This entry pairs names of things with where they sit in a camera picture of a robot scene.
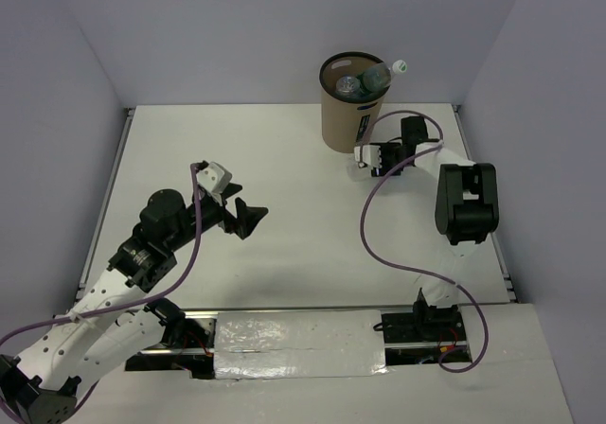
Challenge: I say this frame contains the blue label bottle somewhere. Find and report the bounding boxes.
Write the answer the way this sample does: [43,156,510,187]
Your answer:
[335,75,362,100]
[347,160,372,182]

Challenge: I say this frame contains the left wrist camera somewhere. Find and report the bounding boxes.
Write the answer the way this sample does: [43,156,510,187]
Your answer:
[194,161,233,205]

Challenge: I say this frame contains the shiny silver foil sheet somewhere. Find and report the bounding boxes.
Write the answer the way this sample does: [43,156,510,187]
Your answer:
[213,309,387,380]

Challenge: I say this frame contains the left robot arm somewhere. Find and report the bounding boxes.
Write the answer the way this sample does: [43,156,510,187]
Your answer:
[1,182,269,423]

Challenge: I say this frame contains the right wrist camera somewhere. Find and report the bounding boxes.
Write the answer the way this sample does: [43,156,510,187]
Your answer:
[353,144,382,168]

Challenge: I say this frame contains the green label clear bottle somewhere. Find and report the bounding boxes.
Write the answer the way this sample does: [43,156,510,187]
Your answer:
[360,60,408,94]

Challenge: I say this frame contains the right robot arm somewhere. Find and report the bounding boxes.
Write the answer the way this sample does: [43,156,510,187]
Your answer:
[354,110,500,344]

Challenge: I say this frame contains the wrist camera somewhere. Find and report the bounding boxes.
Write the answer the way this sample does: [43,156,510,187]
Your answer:
[194,161,233,205]
[353,144,382,168]

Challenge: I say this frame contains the brown cylindrical paper bin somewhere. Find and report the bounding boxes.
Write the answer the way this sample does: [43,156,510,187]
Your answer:
[319,51,387,153]

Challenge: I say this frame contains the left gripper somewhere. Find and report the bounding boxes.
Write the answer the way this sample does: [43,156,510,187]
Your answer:
[167,182,268,252]

